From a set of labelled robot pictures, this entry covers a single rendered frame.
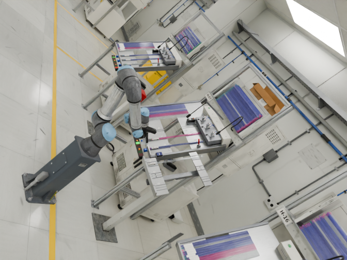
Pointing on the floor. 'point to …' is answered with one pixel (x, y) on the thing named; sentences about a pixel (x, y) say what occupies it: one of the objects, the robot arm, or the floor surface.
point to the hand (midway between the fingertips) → (145, 142)
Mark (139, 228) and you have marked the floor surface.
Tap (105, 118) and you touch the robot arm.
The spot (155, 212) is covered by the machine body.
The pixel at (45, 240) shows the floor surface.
